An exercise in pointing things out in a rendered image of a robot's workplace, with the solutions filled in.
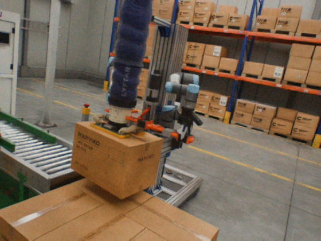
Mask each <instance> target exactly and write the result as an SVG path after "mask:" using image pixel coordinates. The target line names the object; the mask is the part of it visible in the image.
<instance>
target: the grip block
mask: <svg viewBox="0 0 321 241"><path fill-rule="evenodd" d="M151 123H153V120H149V119H145V118H140V119H138V121H137V125H136V126H138V127H141V128H143V129H144V128H145V129H150V128H149V127H147V124H149V125H150V124H151Z"/></svg>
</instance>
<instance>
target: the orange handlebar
mask: <svg viewBox="0 0 321 241"><path fill-rule="evenodd" d="M105 111H106V112H109V108H107V109H105ZM136 112H138V111H137V110H136V109H132V113H136ZM130 117H131V118H130ZM130 117H128V116H126V117H125V119H128V120H130V121H133V122H136V123H137V121H138V120H136V118H134V117H133V116H130ZM133 118H134V119H133ZM147 127H149V128H151V129H152V130H155V131H161V132H162V131H163V129H164V128H163V127H162V126H161V125H154V124H152V123H151V124H150V125H149V124H147ZM177 134H178V132H173V133H172V132H171V135H172V136H174V137H176V138H177ZM193 141H194V140H193V138H190V139H189V142H193Z"/></svg>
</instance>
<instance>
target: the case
mask: <svg viewBox="0 0 321 241"><path fill-rule="evenodd" d="M91 123H96V122H95V121H88V122H76V125H75V133H74V138H73V150H72V159H71V167H70V168H71V169H73V170H74V171H75V172H77V173H79V174H80V175H82V176H84V177H85V178H87V179H89V180H91V181H92V182H94V183H95V184H97V185H99V186H100V187H102V188H104V189H105V190H107V191H108V192H110V193H111V194H113V195H115V196H117V197H118V198H120V199H121V200H122V199H124V198H127V197H128V196H130V195H133V194H135V193H136V192H140V191H142V190H143V189H146V188H148V187H150V186H152V185H155V180H156V176H157V172H158V165H159V160H160V157H161V150H162V145H163V141H164V139H163V138H159V137H157V136H155V135H152V134H149V133H147V132H146V133H145V134H143V135H135V134H133V133H126V134H128V135H130V137H129V138H123V139H120V138H117V137H115V136H113V135H110V134H108V133H106V132H104V131H101V130H99V129H95V128H94V127H92V126H90V124H91Z"/></svg>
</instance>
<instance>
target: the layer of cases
mask: <svg viewBox="0 0 321 241"><path fill-rule="evenodd" d="M218 232H219V228H217V227H215V226H213V225H211V224H209V223H207V222H205V221H203V220H201V219H199V218H197V217H196V216H193V215H191V214H189V213H187V212H185V211H183V210H180V209H179V208H177V207H174V206H173V205H171V204H168V203H167V202H165V201H162V200H161V199H159V198H156V197H155V196H153V195H150V194H148V193H147V192H144V191H140V192H136V193H135V194H133V195H130V196H128V197H127V198H124V199H122V200H121V199H120V198H118V197H117V196H115V195H113V194H111V193H110V192H108V191H107V190H105V189H104V188H102V187H100V186H99V185H97V184H95V183H94V182H92V181H91V180H89V179H87V178H85V179H81V180H79V181H76V182H73V183H71V184H68V185H64V186H62V187H60V188H57V189H55V190H52V191H48V192H46V193H44V194H41V195H38V196H36V197H32V198H30V199H28V200H24V201H22V202H20V203H16V204H14V205H11V206H9V207H6V208H4V209H0V241H217V237H218Z"/></svg>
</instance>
